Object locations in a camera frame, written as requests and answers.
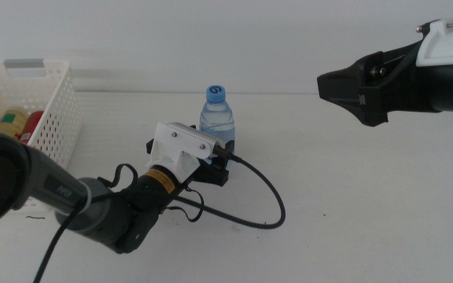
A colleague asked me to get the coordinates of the clear water bottle blue cap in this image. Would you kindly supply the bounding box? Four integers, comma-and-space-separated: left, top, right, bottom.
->
198, 84, 236, 166

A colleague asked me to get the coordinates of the red soda can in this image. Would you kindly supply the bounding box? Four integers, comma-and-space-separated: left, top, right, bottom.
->
20, 111, 45, 145

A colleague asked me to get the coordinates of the yellow tea bottle green label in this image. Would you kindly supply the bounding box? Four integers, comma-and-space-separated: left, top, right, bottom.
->
0, 108, 29, 139

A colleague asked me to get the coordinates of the white perforated plastic basket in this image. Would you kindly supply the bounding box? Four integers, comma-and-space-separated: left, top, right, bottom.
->
0, 59, 84, 214

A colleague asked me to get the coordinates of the thin black cable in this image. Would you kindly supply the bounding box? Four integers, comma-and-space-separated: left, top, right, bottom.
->
96, 163, 205, 223

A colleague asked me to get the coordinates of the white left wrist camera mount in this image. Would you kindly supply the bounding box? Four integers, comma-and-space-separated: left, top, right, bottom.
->
146, 121, 223, 184

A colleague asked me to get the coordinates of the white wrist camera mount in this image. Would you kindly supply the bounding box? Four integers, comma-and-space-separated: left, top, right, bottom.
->
146, 121, 223, 184
414, 17, 453, 68

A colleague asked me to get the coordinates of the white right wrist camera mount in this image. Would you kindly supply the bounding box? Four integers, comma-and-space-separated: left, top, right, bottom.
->
414, 17, 453, 68

